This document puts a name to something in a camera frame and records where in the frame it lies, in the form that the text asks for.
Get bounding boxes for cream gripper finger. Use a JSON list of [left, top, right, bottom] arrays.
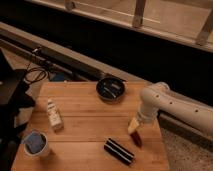
[[128, 117, 140, 134]]

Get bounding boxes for white bottle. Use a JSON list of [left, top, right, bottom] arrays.
[[47, 99, 63, 131]]

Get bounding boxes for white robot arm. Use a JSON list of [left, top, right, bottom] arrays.
[[128, 82, 213, 136]]

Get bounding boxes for dark red oblong object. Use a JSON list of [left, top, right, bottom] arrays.
[[131, 131, 142, 148]]

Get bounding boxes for black white striped block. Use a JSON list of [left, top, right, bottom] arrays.
[[104, 138, 135, 165]]

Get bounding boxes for black round bowl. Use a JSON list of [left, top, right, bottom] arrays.
[[96, 77, 125, 102]]

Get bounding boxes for black equipment at left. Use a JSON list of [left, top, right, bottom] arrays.
[[0, 49, 35, 171]]

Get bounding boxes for wooden railing frame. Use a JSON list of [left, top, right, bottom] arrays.
[[27, 0, 213, 53]]

